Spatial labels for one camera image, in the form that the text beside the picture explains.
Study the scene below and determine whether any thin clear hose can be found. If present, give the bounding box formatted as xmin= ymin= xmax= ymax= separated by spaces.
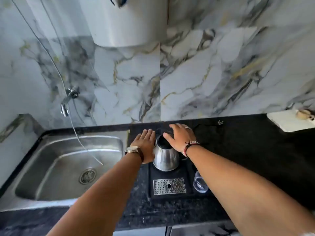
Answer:
xmin=10 ymin=0 xmax=104 ymax=166

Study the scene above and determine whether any metal sink drain strainer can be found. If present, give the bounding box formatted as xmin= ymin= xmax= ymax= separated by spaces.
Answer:
xmin=78 ymin=168 xmax=97 ymax=185

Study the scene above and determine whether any person's left hand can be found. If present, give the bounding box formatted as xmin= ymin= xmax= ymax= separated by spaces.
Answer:
xmin=130 ymin=129 xmax=156 ymax=165

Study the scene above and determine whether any black power cable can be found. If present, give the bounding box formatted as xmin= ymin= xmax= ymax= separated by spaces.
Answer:
xmin=155 ymin=123 xmax=222 ymax=135

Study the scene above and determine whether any white water heater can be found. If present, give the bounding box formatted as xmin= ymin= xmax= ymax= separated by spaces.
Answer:
xmin=78 ymin=0 xmax=169 ymax=48

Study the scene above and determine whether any stainless steel sink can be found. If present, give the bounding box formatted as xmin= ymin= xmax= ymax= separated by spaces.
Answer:
xmin=0 ymin=130 xmax=130 ymax=212

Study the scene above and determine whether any clear drinking glass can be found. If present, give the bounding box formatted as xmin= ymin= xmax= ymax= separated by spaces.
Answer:
xmin=193 ymin=171 xmax=210 ymax=193

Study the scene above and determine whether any stainless steel kettle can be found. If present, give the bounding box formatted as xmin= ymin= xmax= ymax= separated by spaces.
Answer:
xmin=152 ymin=134 xmax=187 ymax=172

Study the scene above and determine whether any red and white bead bracelet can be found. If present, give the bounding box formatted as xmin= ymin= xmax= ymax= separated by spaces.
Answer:
xmin=181 ymin=140 xmax=200 ymax=158

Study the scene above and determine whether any beige ceramic cup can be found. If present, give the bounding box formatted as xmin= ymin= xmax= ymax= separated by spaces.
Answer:
xmin=296 ymin=109 xmax=315 ymax=121

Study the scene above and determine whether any perforated metal drip grille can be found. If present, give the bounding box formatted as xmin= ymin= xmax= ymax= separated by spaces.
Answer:
xmin=153 ymin=177 xmax=187 ymax=196

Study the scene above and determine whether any white plastic tray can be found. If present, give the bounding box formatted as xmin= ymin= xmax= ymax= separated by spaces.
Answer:
xmin=266 ymin=109 xmax=315 ymax=132

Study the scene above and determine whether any black kettle tray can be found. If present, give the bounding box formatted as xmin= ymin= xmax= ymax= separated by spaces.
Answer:
xmin=147 ymin=154 xmax=212 ymax=201

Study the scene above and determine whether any person's left forearm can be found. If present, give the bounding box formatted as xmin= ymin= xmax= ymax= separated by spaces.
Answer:
xmin=47 ymin=152 xmax=144 ymax=236

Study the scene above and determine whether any person's right hand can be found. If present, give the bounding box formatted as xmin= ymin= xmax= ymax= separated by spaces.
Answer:
xmin=163 ymin=123 xmax=197 ymax=158

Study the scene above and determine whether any chrome wall tap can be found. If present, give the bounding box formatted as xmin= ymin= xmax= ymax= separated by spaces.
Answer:
xmin=61 ymin=86 xmax=80 ymax=118

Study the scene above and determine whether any brown strap wristwatch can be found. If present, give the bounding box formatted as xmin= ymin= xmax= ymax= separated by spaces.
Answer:
xmin=125 ymin=146 xmax=144 ymax=163

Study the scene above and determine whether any person's right forearm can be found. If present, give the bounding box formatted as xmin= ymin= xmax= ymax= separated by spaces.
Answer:
xmin=187 ymin=144 xmax=315 ymax=236

